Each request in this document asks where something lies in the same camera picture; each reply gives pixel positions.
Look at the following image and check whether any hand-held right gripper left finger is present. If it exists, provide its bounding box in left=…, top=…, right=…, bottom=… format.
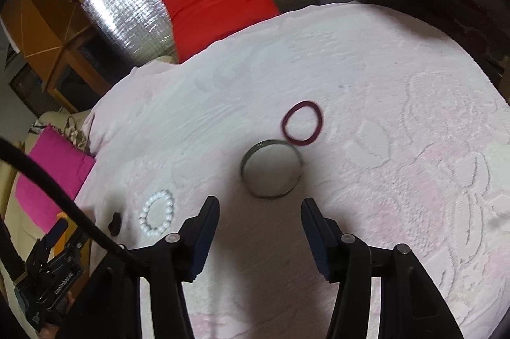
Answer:
left=80, top=196, right=221, bottom=339

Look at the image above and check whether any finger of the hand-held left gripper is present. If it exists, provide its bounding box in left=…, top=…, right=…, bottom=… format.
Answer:
left=27, top=218, right=69, bottom=269

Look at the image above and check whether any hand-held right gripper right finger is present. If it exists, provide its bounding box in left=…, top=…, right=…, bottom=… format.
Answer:
left=301, top=198, right=465, bottom=339

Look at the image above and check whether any orange tray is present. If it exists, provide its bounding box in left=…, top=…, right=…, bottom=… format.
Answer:
left=56, top=217, right=90, bottom=249

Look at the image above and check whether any white bead bracelet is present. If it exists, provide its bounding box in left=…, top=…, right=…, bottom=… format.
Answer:
left=139, top=189, right=176, bottom=237

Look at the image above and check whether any green bangle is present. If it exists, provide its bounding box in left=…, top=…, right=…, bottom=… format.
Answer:
left=240, top=139, right=302, bottom=199

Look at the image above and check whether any pink cushion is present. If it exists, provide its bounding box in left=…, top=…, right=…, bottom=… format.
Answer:
left=16, top=125, right=97, bottom=234

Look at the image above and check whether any patterned cushion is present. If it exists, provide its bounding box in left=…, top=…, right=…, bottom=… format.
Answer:
left=56, top=116, right=89, bottom=155

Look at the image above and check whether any wooden cabinet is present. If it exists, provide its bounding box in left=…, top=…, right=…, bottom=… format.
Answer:
left=44, top=24, right=113, bottom=113

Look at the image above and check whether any white embossed blanket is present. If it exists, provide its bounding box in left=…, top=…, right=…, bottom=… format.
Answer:
left=76, top=2, right=510, bottom=339

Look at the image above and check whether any red cushion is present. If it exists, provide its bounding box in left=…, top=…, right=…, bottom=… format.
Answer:
left=160, top=0, right=281, bottom=64

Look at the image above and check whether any black cable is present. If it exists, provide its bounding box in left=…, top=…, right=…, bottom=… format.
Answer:
left=0, top=138, right=144, bottom=272

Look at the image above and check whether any maroon hair tie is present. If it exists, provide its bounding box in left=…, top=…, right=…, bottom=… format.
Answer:
left=282, top=100, right=324, bottom=147

